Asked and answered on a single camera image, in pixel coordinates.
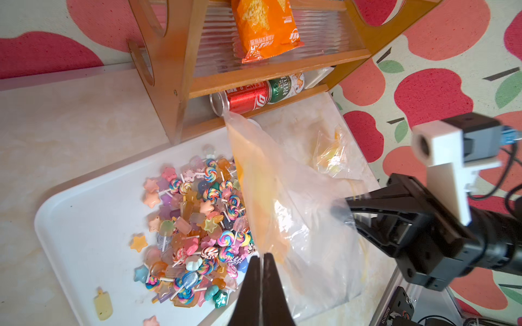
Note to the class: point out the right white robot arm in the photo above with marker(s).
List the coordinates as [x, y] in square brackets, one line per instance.
[504, 249]

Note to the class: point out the ziploc bag of candies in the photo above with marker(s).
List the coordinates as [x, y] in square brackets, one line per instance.
[335, 155]

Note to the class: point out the white plastic tray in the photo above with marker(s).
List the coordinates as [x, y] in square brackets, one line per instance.
[87, 231]

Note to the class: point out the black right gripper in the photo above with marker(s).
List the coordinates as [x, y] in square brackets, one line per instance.
[440, 248]

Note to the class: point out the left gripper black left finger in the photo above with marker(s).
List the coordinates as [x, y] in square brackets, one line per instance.
[248, 305]

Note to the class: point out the poured candies pile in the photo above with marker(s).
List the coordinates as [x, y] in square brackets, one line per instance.
[201, 242]

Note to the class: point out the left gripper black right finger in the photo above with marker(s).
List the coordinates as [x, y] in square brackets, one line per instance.
[274, 307]

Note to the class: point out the green white drink can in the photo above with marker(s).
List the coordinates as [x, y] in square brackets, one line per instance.
[283, 88]

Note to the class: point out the red soda can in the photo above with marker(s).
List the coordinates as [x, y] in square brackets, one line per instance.
[242, 99]

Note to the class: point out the orange snack packet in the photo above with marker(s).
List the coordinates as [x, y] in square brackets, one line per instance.
[266, 28]

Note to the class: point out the wooden shelf rack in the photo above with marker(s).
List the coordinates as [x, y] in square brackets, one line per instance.
[196, 51]

